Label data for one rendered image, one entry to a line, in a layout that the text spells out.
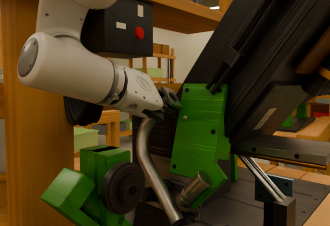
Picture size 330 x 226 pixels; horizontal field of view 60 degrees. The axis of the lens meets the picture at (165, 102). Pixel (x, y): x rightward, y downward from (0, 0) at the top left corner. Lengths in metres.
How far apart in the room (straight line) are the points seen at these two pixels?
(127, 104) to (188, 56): 10.63
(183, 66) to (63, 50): 10.81
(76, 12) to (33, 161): 0.39
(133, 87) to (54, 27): 0.17
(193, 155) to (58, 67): 0.34
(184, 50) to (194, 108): 10.61
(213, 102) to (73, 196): 0.35
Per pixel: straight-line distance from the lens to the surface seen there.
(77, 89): 0.47
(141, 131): 0.68
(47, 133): 0.77
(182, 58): 11.27
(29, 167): 0.76
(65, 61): 0.45
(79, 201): 0.43
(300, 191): 1.14
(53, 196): 0.43
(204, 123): 0.63
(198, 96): 0.65
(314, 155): 0.66
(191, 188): 0.59
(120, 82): 0.51
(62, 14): 0.53
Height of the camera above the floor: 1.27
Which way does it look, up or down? 4 degrees down
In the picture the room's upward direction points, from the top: straight up
